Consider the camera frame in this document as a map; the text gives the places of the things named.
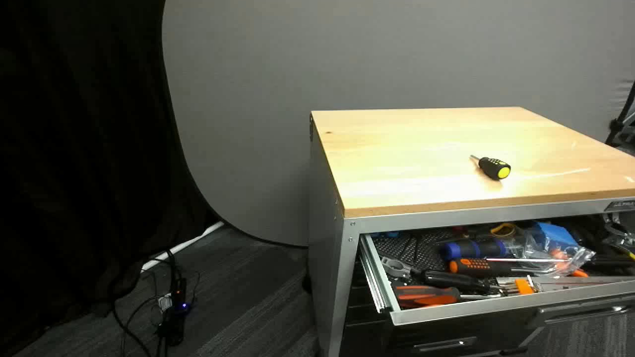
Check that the black yellow stubby screwdriver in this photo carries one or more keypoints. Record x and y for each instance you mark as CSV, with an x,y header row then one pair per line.
x,y
492,168

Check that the silver metal tool drawer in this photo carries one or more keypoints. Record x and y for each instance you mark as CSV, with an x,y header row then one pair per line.
x,y
528,299

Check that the dark closed cabinet drawer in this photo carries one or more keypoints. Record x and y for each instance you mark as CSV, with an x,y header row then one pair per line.
x,y
581,331

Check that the grey metal cabinet wooden top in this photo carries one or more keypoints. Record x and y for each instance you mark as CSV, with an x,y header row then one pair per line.
x,y
428,146

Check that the silver wrench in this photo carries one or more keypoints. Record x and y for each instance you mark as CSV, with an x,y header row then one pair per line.
x,y
395,269

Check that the grey backdrop panel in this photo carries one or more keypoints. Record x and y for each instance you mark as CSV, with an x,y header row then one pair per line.
x,y
329,53

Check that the black power strip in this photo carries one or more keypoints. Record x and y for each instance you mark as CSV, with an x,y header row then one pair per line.
x,y
174,319

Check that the small orange object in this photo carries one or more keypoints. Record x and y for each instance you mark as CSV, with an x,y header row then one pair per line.
x,y
524,287

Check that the blue plastic object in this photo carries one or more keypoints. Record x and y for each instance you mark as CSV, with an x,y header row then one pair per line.
x,y
553,235

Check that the clear plastic bag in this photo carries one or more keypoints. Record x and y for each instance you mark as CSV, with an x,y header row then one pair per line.
x,y
561,255

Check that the black curtain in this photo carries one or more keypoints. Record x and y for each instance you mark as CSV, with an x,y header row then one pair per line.
x,y
65,132

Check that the black silver tool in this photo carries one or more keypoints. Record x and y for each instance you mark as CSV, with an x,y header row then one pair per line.
x,y
619,245

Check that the black metal frame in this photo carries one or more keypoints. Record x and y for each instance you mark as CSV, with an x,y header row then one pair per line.
x,y
623,130

